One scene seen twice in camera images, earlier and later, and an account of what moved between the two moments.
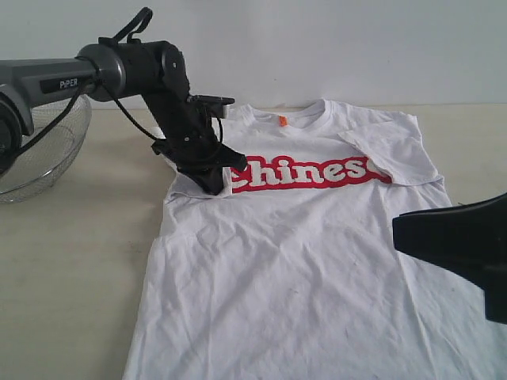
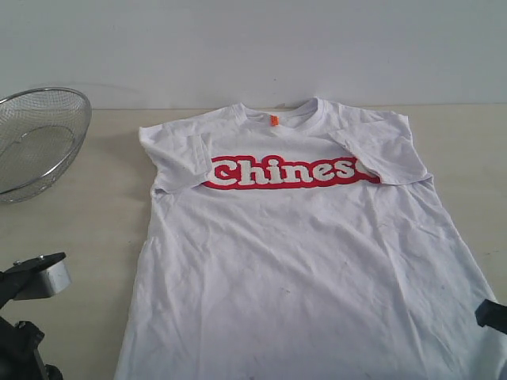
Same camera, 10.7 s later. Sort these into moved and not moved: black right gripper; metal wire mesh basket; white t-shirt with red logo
Moved: black right gripper
Not moved: metal wire mesh basket; white t-shirt with red logo
